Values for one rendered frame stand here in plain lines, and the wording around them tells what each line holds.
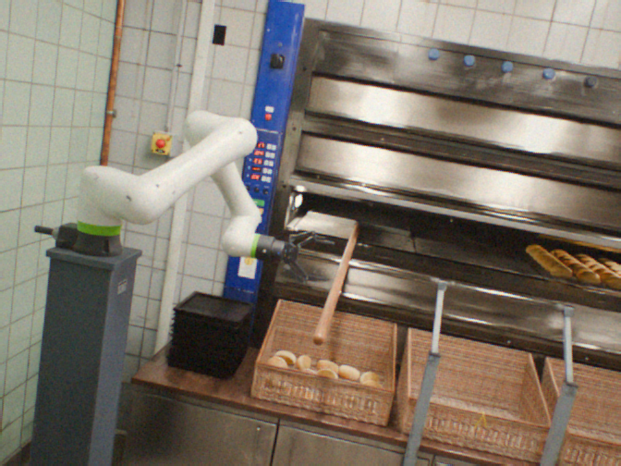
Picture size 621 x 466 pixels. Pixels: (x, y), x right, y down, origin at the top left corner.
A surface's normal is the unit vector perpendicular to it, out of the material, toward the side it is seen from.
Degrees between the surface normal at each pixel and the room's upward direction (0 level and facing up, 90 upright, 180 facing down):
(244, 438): 90
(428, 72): 90
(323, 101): 70
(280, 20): 90
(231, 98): 90
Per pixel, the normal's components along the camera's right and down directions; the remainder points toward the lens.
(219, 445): -0.13, 0.17
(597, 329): -0.07, -0.18
